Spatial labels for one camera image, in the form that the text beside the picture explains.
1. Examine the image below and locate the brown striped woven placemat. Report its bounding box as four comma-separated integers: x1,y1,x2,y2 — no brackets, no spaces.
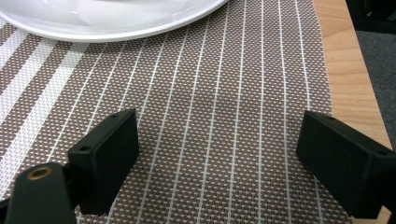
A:
0,0,354,224

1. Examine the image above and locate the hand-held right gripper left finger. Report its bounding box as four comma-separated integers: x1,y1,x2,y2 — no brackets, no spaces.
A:
67,107,140,217

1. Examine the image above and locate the white plate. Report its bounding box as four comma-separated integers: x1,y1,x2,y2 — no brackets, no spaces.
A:
0,0,230,43

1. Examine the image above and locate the dark object beyond table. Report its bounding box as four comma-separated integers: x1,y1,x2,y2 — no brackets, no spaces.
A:
345,0,396,35

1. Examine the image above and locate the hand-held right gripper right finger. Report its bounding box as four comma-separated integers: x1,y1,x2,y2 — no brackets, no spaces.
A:
295,110,396,219

